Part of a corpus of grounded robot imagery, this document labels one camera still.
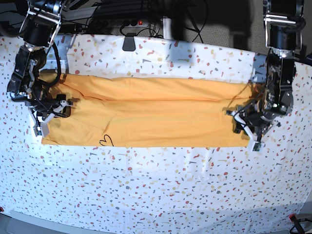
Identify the black table clamp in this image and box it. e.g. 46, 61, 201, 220
122, 33, 136, 52

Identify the white power strip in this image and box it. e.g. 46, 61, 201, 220
90, 19, 149, 28

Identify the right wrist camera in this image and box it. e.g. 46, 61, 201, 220
33, 122, 50, 137

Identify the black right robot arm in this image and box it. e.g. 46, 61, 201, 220
0, 0, 72, 119

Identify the yellow T-shirt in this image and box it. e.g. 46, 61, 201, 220
42, 74, 260, 148

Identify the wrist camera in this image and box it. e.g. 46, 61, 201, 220
247, 140, 264, 152
33, 122, 50, 137

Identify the white terrazzo pattern tablecloth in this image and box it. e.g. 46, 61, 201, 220
0, 37, 312, 234

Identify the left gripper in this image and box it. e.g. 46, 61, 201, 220
226, 100, 277, 134

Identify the aluminium frame post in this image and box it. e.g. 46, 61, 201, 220
162, 17, 174, 40

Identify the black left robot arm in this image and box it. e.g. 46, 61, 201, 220
227, 0, 306, 137

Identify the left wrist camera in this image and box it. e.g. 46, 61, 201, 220
247, 140, 264, 152

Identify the red black clamp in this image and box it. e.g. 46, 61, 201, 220
289, 214, 305, 234

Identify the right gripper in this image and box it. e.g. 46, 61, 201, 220
25, 87, 73, 119

